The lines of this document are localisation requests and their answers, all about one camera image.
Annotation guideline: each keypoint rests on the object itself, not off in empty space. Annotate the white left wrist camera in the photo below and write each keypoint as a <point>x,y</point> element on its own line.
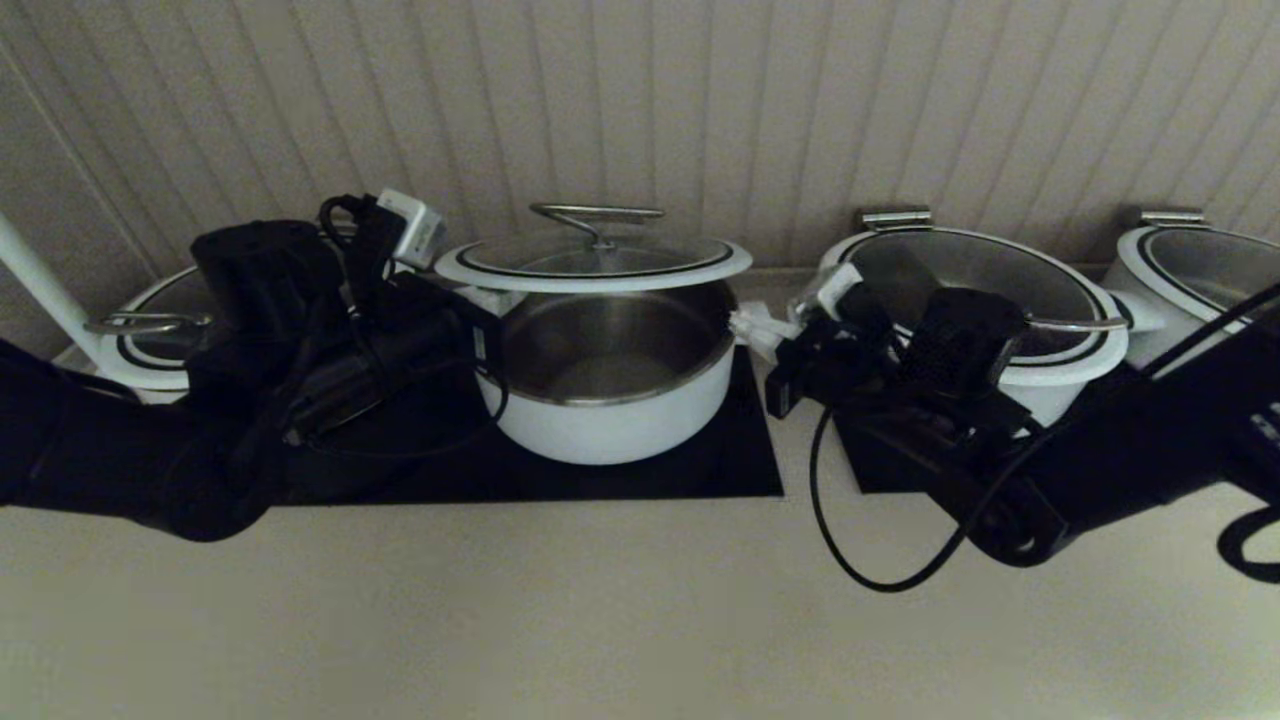
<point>415,228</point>

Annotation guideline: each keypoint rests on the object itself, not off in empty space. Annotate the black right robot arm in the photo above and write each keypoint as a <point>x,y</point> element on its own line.
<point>1130,460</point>

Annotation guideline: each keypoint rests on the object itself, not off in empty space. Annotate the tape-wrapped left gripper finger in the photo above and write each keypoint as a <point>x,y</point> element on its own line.
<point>500,293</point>
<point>488,307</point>

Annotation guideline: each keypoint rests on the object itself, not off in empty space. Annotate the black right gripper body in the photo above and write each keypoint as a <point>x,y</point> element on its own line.
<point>835,365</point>

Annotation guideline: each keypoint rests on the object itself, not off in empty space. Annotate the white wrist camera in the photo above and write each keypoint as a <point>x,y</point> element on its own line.
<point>832,290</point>
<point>415,228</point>

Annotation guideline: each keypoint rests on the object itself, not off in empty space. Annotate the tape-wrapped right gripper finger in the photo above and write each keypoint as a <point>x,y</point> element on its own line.
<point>758,345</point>
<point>770,320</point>

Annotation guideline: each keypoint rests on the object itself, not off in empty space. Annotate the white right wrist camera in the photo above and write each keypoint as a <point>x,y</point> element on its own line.
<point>832,290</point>

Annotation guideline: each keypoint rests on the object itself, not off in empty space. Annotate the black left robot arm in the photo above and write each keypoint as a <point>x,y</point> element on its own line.
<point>120,440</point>

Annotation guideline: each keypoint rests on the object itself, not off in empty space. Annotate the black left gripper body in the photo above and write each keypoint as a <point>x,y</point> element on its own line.
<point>410,350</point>

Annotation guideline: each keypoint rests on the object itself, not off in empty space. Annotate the black glass cooktop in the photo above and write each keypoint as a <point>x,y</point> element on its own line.
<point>870,470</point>
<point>650,480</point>

